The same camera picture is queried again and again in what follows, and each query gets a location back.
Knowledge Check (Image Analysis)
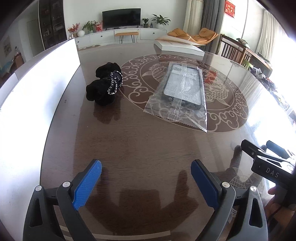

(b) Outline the black television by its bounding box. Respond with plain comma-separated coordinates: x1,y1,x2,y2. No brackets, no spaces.
102,8,141,29

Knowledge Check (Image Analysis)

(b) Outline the red wall decoration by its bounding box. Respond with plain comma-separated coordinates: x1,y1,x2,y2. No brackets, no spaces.
224,0,235,18

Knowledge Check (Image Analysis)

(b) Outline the white tv cabinet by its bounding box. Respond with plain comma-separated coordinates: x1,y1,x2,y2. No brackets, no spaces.
75,28,167,50

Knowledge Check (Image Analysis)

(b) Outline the white flat cardboard box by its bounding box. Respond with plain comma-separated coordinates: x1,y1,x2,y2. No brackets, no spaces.
154,35,205,57

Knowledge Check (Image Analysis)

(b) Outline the red flower white vase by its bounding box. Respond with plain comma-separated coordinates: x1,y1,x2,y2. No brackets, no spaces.
67,23,85,38

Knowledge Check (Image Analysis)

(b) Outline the green potted plant right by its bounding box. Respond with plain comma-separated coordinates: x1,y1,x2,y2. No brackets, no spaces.
152,14,171,29

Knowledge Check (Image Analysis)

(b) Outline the person's right hand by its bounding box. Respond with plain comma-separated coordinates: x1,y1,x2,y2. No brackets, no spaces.
264,186,295,240

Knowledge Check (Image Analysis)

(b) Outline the black glass display cabinet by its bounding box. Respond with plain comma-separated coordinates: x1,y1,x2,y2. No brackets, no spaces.
38,0,67,50

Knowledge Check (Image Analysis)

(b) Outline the green potted plant left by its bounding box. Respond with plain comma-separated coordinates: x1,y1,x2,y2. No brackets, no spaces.
82,21,97,33

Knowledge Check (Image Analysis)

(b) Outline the orange lounge chair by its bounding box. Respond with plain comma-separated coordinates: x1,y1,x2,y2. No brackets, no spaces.
167,28,218,45

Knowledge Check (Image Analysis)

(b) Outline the wooden bench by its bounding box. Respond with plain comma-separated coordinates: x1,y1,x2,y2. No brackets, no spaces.
114,32,139,44

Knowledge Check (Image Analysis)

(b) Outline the phone case in plastic bag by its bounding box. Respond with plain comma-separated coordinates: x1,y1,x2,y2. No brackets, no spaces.
144,62,207,132

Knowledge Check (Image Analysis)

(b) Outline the black beaded hair scrunchie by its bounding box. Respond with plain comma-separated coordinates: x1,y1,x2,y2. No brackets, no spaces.
86,62,123,106

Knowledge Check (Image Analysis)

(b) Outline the green potted plant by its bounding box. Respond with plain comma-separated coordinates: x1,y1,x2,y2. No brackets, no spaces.
82,21,97,33
152,14,171,29

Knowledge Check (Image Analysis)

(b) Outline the small potted plant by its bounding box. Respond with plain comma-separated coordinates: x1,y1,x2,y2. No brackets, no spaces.
142,18,149,28

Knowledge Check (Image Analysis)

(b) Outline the wooden dining chair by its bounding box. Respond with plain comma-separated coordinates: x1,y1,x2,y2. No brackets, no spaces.
217,34,251,64

